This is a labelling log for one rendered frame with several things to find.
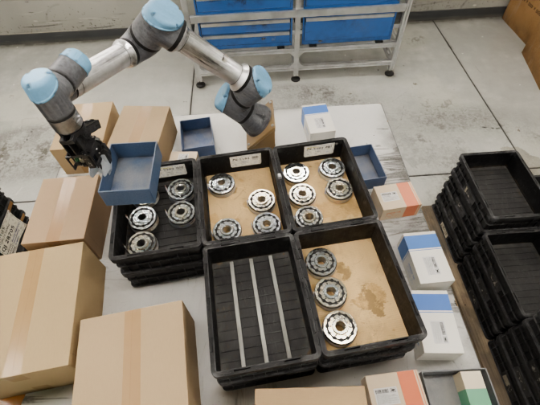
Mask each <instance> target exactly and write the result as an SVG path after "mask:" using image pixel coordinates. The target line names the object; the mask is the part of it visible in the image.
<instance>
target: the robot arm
mask: <svg viewBox="0 0 540 405"><path fill-rule="evenodd" d="M162 48H165V49H166V50H167V51H169V52H174V51H178V52H179V53H181V54H182V55H184V56H185V57H187V58H188V59H190V60H192V61H194V62H195V63H196V64H198V65H200V66H201V67H203V68H205V69H206V70H208V71H209V72H211V73H212V74H214V75H216V76H218V77H219V78H220V79H222V80H224V81H225V82H226V83H224V84H223V85H222V86H221V88H220V89H219V91H218V93H217V95H216V98H215V107H216V108H217V109H218V110H219V111H220V112H221V113H224V114H225V115H227V116H228V117H230V118H231V119H232V120H234V121H236V122H237V123H239V124H240V125H241V126H242V128H243V129H244V131H245V132H246V133H247V134H248V135H250V136H251V137H256V136H258V135H259V134H261V133H262V132H263V131H264V130H265V128H266V127H267V125H268V123H269V121H270V119H271V115H272V111H271V109H270V108H269V107H268V106H266V105H264V104H259V103H257V102H258V101H260V100H261V99H263V98H265V97H266V95H268V94H269V93H270V92H271V90H272V81H271V78H270V76H269V74H268V72H267V71H266V70H265V69H264V68H263V67H262V66H260V65H256V66H254V67H251V66H249V65H248V64H246V63H242V64H240V63H238V62H236V61H235V60H233V59H232V58H231V57H230V56H228V55H226V54H225V53H223V52H222V51H220V50H219V49H218V48H217V47H215V46H213V45H212V44H210V43H209V42H207V41H206V40H205V39H203V38H202V37H200V36H199V35H197V34H196V33H194V32H193V31H192V30H190V29H189V28H188V25H187V21H186V20H184V16H183V13H182V11H181V10H179V7H178V6H177V5H176V4H175V3H173V2H171V1H170V0H149V1H148V3H146V4H145V5H144V6H143V8H142V10H141V12H140V14H139V15H138V16H137V17H136V18H135V20H134V21H133V23H132V24H131V25H130V26H129V28H128V30H127V31H126V32H125V33H124V34H123V35H122V36H121V37H120V38H119V39H117V40H115V41H114V42H113V44H112V46H111V47H110V48H108V49H106V50H104V51H102V52H101V53H99V54H97V55H94V56H93V57H91V58H88V57H87V56H86V55H85V54H84V53H83V52H81V51H79V50H77V49H75V48H67V49H65V50H64V51H63V52H62V53H60V54H59V56H58V58H57V59H56V60H55V61H54V63H53V64H52V65H51V66H50V67H49V68H48V69H47V68H44V67H40V68H36V69H33V70H31V71H30V72H28V73H26V74H25V75H24V76H23V77H22V79H21V86H22V88H23V90H24V92H25V93H26V94H27V96H28V98H29V99H30V101H31V102H33V103H34V105H35V106H36V107H37V109H38V110H39V111H40V112H41V113H42V114H43V116H44V117H45V119H46V120H47V122H48V124H49V125H50V126H51V127H52V128H53V129H54V131H55V132H56V133H58V134H59V136H60V139H59V143H60V144H61V145H62V146H63V147H64V149H65V150H66V151H67V154H66V157H65V158H66V160H67V161H68V162H69V164H70V165H71V166H72V168H73V169H74V170H76V168H77V166H84V167H87V166H88V168H89V175H90V177H91V178H94V176H95V175H96V173H97V172H100V173H102V174H103V175H104V176H106V175H107V174H108V175H110V174H111V172H112V153H111V150H110V149H109V147H108V146H107V145H106V144H105V143H103V142H102V141H101V140H100V138H98V137H96V136H95V135H94V136H92V135H91V133H93V132H95V131H97V130H98V129H99V128H101V126H100V122H99V120H94V119H90V120H86V121H83V118H82V116H81V115H80V114H79V112H78V111H77V109H76V107H75V105H74V104H73V103H72V101H74V100H75V99H77V98H78V97H80V96H82V95H83V94H85V93H86V92H88V91H90V90H92V89H93V88H94V87H96V86H98V85H99V84H101V83H103V82H105V81H106V80H108V79H109V78H111V77H112V76H114V75H116V74H117V73H118V72H121V71H122V70H124V69H126V68H134V67H135V66H137V65H138V64H139V63H142V62H144V61H145V60H147V59H149V58H150V57H152V56H154V55H155V54H157V53H158V52H159V51H160V50H161V49H162ZM70 158H71V159H72V160H73V161H74V163H75V164H74V165H73V164H71V162H70V161H69V159H70ZM74 158H75V159H74ZM75 160H76V161H75Z"/></svg>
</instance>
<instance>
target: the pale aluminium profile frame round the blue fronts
mask: <svg viewBox="0 0 540 405"><path fill-rule="evenodd" d="M412 2H413V0H406V1H405V3H399V4H385V5H370V6H343V7H328V8H313V9H304V5H301V0H296V5H295V6H293V7H292V10H271V11H256V12H241V13H227V14H201V15H189V11H188V6H187V2H186V0H180V3H181V7H182V13H183V16H184V20H186V21H187V25H188V28H189V29H190V30H192V26H191V23H194V33H196V34H197V35H199V30H198V23H216V22H230V21H243V20H258V19H274V18H292V45H289V47H285V46H277V47H262V48H248V49H235V50H221V51H222V52H223V53H225V54H226V55H228V56H230V57H233V56H247V55H274V54H287V53H289V54H291V56H292V62H291V63H290V64H283V65H270V66H262V67H263V68H264V69H265V70H266V71H267V72H288V71H293V77H292V78H291V81H292V82H298V81H300V77H299V76H298V71H301V70H315V69H329V68H355V67H368V66H382V65H388V70H387V71H385V75H386V76H393V75H394V72H393V70H394V67H395V62H396V59H397V55H398V53H399V48H400V44H401V42H402V38H403V33H404V31H405V27H406V25H407V20H408V16H409V14H410V10H411V5H412ZM400 11H402V12H403V13H402V17H401V20H400V24H394V26H393V30H392V33H391V39H392V40H386V39H385V40H375V41H372V42H358V43H331V44H309V45H303V46H300V34H302V30H301V29H302V25H303V23H302V22H301V18H302V17H316V16H330V15H344V14H372V13H386V12H400ZM293 18H295V22H294V20H293ZM395 28H398V32H397V33H396V31H395ZM199 36H200V35H199ZM390 47H393V50H392V51H391V49H390ZM369 48H383V50H384V51H385V54H386V56H387V59H364V60H351V61H337V62H324V63H302V62H301V61H300V60H299V57H300V56H301V55H302V54H303V53H304V52H315V51H341V50H355V49H369ZM193 63H194V69H195V74H196V77H197V81H198V83H197V84H196V87H197V88H203V87H205V83H204V82H203V78H202V76H215V75H214V74H212V73H211V72H209V71H208V70H206V69H205V68H202V67H201V66H200V65H198V64H196V63H195V62H194V61H193Z"/></svg>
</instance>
